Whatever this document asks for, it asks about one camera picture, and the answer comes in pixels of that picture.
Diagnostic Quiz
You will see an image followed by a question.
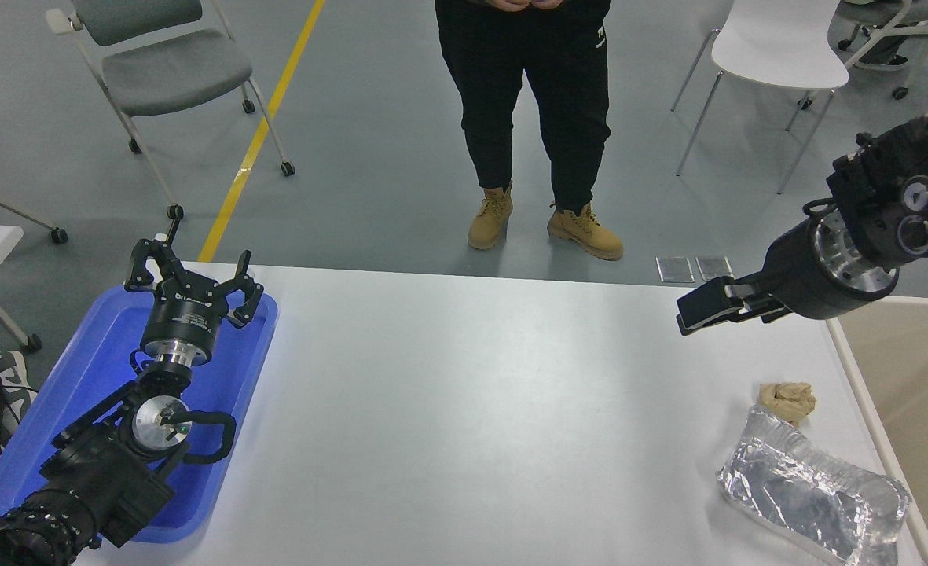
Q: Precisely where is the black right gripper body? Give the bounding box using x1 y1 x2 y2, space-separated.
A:
761 216 865 322

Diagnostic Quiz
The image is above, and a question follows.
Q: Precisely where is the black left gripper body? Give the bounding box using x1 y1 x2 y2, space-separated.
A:
141 288 229 365

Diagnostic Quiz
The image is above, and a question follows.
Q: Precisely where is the silver floor socket plate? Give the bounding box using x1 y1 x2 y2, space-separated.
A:
695 255 735 282
656 257 695 284

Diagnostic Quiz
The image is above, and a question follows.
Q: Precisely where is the crumpled tan paper ball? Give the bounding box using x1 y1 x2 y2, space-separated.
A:
758 382 818 427

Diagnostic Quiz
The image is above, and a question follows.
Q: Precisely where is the blue plastic tray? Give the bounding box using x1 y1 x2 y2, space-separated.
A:
0 285 280 545

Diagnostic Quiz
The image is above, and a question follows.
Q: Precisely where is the grey chair base with castor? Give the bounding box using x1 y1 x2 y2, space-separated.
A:
0 165 69 244

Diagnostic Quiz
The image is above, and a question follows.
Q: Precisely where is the large pale bin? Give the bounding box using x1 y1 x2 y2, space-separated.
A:
823 295 928 566

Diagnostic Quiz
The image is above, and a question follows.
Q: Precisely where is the grey padded chair on castors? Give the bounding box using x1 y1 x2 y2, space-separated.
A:
833 0 928 101
45 0 297 221

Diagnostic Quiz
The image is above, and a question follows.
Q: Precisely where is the white plastic chair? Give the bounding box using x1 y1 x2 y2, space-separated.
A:
670 0 849 196

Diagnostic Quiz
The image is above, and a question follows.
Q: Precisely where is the person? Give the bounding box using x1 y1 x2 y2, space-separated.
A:
435 0 625 262

